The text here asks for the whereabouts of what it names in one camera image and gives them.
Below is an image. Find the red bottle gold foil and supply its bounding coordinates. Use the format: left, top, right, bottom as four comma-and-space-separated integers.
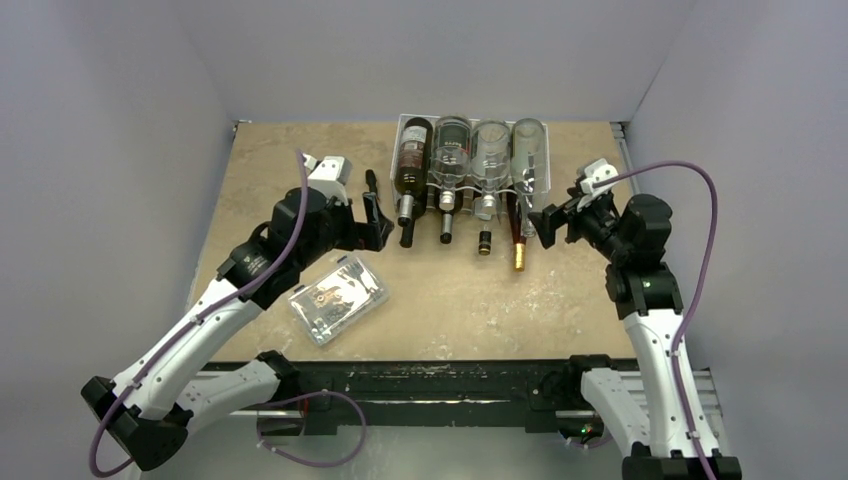
506, 192, 526, 272

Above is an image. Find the dark labelled wine bottle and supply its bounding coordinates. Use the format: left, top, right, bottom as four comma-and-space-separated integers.
394, 117, 433, 227

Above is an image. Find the dark bottle silver collar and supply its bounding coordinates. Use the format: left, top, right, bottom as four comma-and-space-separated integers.
434, 189, 463, 244

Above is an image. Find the dark green lower bottle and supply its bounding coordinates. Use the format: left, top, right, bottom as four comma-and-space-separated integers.
399, 197, 427, 248

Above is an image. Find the clear plastic parts box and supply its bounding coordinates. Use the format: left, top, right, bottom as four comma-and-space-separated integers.
288, 255, 389, 346

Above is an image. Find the clear bottle silver cap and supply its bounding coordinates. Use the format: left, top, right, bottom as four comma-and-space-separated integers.
431, 115, 472, 211

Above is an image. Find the white wire wine rack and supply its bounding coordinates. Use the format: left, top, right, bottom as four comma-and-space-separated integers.
390, 113, 551, 215

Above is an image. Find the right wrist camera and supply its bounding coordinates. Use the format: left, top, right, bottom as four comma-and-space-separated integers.
576, 158, 619, 212

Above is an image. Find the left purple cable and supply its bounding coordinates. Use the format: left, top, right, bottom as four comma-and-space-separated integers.
87, 149, 313, 480

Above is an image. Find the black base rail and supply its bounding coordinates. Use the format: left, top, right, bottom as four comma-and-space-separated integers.
198, 359, 637, 439

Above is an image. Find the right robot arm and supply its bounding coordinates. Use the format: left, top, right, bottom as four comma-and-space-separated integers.
529, 189, 742, 479

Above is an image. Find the small dark bottle gold cap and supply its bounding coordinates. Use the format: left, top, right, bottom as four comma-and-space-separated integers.
477, 226, 492, 256

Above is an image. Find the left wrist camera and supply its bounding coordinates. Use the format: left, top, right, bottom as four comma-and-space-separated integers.
303, 153, 353, 206

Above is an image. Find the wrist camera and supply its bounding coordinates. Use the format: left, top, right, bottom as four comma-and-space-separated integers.
303, 153, 353, 206
576, 158, 619, 212

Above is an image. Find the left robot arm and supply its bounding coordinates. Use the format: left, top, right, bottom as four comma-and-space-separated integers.
81, 188, 394, 471

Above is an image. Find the tall clear bottle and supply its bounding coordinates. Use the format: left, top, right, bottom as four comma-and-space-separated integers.
511, 118, 549, 238

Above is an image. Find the black handled screwdriver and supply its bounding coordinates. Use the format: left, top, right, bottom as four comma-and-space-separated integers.
365, 169, 379, 196

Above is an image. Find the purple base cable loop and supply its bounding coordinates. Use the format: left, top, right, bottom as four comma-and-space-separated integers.
255, 389, 368, 469

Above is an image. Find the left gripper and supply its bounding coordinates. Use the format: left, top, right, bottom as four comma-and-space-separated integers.
296, 190, 392, 269

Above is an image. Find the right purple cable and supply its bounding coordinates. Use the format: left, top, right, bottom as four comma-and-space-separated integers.
599, 160, 721, 480

